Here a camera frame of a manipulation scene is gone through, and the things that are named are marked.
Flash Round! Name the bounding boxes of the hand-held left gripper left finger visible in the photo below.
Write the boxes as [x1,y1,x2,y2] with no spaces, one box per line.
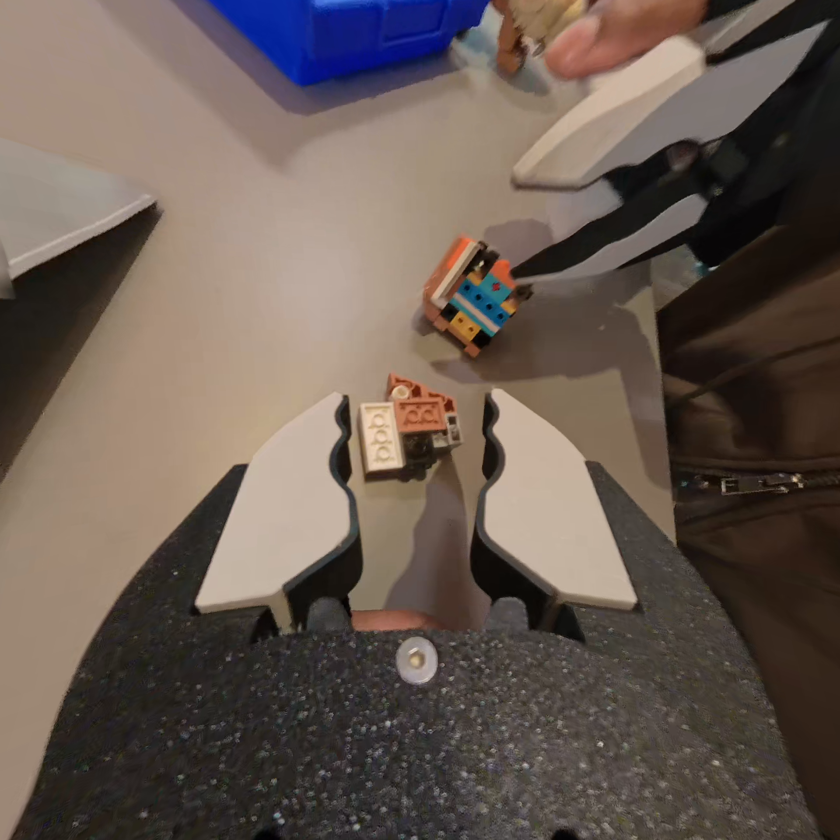
[195,392,363,632]

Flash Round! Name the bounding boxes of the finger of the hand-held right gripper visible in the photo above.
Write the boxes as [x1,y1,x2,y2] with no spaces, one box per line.
[511,176,713,286]
[511,23,831,193]

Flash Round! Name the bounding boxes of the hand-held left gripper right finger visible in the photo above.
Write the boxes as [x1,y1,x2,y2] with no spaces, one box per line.
[471,387,641,613]

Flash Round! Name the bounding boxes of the brown toy brick assembly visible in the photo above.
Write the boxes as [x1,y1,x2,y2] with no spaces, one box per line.
[358,373,465,482]

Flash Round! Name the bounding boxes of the brown toy brick vehicle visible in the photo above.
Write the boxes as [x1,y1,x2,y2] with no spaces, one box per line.
[422,234,534,360]

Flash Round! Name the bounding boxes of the blue plastic bin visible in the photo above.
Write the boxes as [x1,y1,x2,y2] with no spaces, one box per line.
[206,0,492,88]

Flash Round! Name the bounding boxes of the person's right hand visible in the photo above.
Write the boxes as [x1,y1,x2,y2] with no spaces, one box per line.
[543,0,711,81]

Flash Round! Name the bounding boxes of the tan brick figure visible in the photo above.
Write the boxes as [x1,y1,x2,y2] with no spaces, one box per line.
[494,0,592,74]

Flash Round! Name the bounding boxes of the person's brown jacket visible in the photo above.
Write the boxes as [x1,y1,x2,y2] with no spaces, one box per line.
[656,190,840,840]

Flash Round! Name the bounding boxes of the open grey booklet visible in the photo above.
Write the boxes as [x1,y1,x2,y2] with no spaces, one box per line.
[0,136,160,301]

